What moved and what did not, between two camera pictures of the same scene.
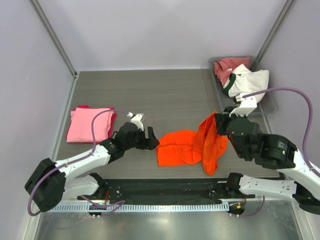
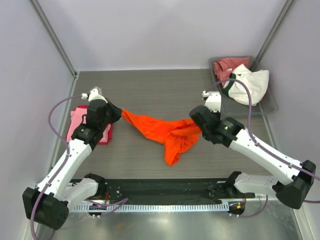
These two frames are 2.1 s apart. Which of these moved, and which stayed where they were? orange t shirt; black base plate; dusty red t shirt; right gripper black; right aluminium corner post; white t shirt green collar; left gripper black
Moved: orange t shirt; left gripper black; right gripper black
Stayed: white t shirt green collar; dusty red t shirt; right aluminium corner post; black base plate
